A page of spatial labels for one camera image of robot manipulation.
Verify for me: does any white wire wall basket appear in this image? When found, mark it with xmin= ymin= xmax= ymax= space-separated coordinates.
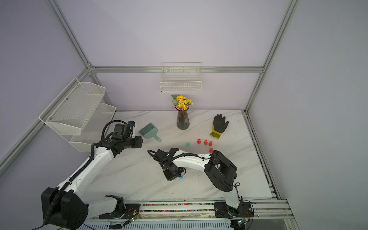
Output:
xmin=160 ymin=62 xmax=203 ymax=93

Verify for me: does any upper white mesh shelf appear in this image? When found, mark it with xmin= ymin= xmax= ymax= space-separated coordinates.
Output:
xmin=39 ymin=78 xmax=105 ymax=136

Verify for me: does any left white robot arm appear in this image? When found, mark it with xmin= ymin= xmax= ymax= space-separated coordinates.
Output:
xmin=41 ymin=120 xmax=143 ymax=230

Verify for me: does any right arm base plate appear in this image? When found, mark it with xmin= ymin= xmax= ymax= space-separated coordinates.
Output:
xmin=214 ymin=200 xmax=254 ymax=219

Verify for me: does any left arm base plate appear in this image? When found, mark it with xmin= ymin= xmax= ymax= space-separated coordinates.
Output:
xmin=98 ymin=203 xmax=140 ymax=219

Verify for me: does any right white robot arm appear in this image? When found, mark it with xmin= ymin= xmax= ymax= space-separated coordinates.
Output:
xmin=148 ymin=148 xmax=243 ymax=213

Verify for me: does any white mesh shelf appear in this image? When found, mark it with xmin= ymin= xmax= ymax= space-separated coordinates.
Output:
xmin=69 ymin=103 xmax=116 ymax=152
xmin=39 ymin=78 xmax=105 ymax=136

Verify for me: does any green dustpan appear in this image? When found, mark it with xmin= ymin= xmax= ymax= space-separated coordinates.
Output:
xmin=139 ymin=123 xmax=162 ymax=142

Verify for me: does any yellow flower bouquet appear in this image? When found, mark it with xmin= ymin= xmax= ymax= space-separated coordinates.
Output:
xmin=171 ymin=95 xmax=194 ymax=111

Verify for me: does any black yellow work glove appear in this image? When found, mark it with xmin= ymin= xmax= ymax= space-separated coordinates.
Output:
xmin=210 ymin=114 xmax=229 ymax=139

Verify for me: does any lower white mesh shelf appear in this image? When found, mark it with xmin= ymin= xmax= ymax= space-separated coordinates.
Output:
xmin=69 ymin=103 xmax=116 ymax=152

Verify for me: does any dark glass vase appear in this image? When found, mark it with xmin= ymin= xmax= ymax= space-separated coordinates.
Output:
xmin=176 ymin=109 xmax=190 ymax=130

